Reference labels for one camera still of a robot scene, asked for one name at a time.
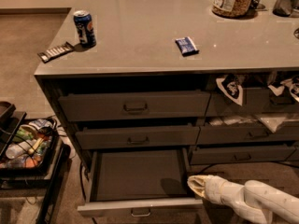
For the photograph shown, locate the metal pitcher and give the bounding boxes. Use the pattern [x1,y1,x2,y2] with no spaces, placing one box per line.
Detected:
[273,0,299,17]

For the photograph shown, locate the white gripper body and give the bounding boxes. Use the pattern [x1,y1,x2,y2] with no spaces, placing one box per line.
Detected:
[204,175,245,208]

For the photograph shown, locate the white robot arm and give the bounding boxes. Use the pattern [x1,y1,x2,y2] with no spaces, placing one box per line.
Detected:
[187,175,299,224]

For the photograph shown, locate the dark snack bar wrapper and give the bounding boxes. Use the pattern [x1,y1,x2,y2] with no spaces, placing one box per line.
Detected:
[38,42,74,63]

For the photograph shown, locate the large jar of nuts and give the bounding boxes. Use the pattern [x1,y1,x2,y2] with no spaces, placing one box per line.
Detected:
[212,0,251,18]

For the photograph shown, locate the blue snack packet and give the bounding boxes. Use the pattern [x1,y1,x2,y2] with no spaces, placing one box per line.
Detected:
[175,36,199,57]

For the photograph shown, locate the black and white chip bag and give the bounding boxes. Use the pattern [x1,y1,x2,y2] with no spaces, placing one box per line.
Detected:
[216,74,243,106]

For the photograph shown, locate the black tray stack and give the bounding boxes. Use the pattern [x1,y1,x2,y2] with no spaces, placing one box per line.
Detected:
[0,101,26,158]

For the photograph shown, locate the grey drawer cabinet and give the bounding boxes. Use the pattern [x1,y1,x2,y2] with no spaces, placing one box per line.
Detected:
[36,0,299,164]

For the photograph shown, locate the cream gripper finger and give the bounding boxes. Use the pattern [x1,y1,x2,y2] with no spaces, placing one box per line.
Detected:
[188,175,211,186]
[191,186,206,198]

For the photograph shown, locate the black bin of snacks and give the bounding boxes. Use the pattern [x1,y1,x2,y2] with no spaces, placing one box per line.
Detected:
[0,118,58,176]

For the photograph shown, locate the blue pepsi can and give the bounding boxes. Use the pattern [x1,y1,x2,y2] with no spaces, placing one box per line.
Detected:
[73,10,96,48]

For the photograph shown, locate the white plastic bag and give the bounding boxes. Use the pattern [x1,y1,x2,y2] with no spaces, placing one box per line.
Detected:
[207,113,299,133]

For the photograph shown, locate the grey drawer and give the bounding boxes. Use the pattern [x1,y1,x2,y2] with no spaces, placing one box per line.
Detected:
[197,122,299,145]
[76,125,199,149]
[190,145,296,165]
[58,91,210,121]
[78,148,203,217]
[206,88,299,117]

